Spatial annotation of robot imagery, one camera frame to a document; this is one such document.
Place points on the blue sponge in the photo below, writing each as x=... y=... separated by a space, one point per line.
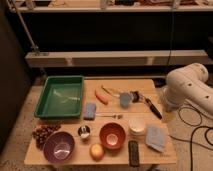
x=90 y=111

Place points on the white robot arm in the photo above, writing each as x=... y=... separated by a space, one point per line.
x=188 y=83

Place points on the blue plastic cup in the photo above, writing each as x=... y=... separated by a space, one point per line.
x=125 y=99

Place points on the small metal cup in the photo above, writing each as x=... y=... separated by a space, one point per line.
x=84 y=132

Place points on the orange carrot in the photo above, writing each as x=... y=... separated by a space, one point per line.
x=101 y=98

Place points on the green plastic tray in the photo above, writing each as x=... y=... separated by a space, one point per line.
x=61 y=98

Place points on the orange bowl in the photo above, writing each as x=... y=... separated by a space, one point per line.
x=112 y=136

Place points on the black remote control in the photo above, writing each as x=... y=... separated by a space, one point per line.
x=133 y=153

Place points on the yellow apple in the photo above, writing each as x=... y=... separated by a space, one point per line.
x=97 y=152

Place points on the blue folded cloth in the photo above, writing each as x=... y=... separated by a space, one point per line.
x=156 y=138

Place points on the purple bowl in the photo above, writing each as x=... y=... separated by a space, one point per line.
x=58 y=147

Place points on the bunch of red grapes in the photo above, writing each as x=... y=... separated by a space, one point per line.
x=42 y=133

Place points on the black handled kitchen tool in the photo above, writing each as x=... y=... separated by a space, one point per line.
x=138 y=97

